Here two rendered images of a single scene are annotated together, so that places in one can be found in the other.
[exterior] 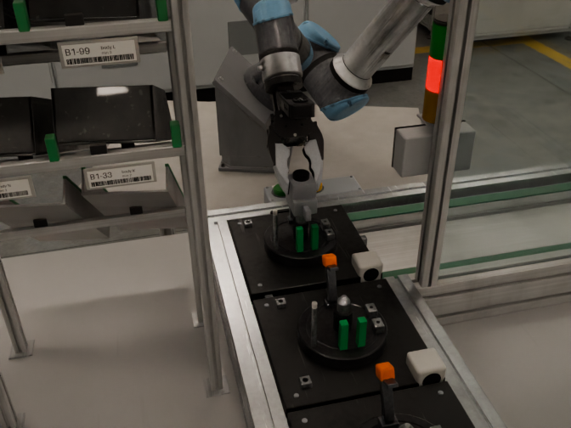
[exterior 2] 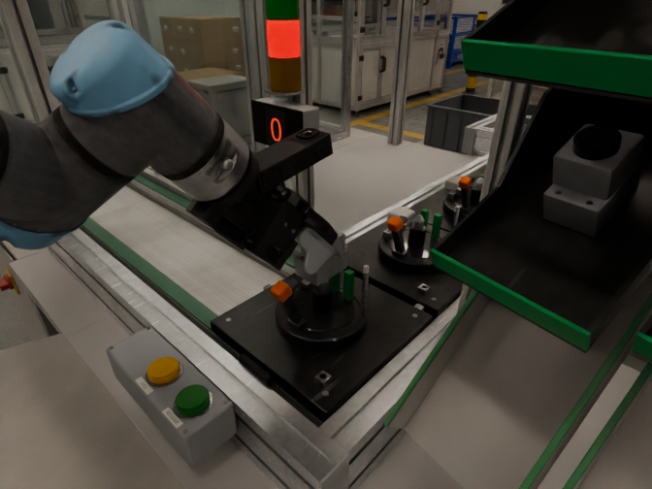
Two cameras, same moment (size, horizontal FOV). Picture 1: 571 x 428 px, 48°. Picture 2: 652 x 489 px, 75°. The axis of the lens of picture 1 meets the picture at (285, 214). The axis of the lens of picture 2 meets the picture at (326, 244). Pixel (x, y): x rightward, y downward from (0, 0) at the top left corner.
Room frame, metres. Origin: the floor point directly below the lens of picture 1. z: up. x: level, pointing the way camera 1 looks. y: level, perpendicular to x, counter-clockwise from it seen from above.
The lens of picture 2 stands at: (1.26, 0.39, 1.40)
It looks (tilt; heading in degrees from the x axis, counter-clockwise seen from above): 31 degrees down; 236
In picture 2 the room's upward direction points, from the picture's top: straight up
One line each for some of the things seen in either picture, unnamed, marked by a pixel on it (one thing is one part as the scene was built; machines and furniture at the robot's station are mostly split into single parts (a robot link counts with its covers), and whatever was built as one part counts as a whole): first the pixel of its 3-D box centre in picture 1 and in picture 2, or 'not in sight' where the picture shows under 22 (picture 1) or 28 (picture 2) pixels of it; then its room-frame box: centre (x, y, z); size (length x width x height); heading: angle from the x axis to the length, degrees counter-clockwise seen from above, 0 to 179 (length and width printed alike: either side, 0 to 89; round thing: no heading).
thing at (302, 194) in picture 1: (302, 192); (326, 246); (0.98, -0.03, 1.09); 0.08 x 0.04 x 0.07; 13
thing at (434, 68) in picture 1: (443, 72); (283, 38); (0.92, -0.24, 1.34); 0.05 x 0.05 x 0.05
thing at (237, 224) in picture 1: (300, 248); (322, 322); (0.99, -0.03, 0.96); 0.24 x 0.24 x 0.02; 13
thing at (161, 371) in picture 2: not in sight; (164, 372); (1.22, -0.06, 0.96); 0.04 x 0.04 x 0.02
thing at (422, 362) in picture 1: (343, 315); (417, 233); (0.74, -0.09, 1.01); 0.24 x 0.24 x 0.13; 13
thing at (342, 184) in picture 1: (313, 199); (168, 388); (1.22, -0.06, 0.93); 0.21 x 0.07 x 0.06; 103
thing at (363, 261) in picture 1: (366, 267); not in sight; (0.92, -0.15, 0.97); 0.05 x 0.05 x 0.04; 13
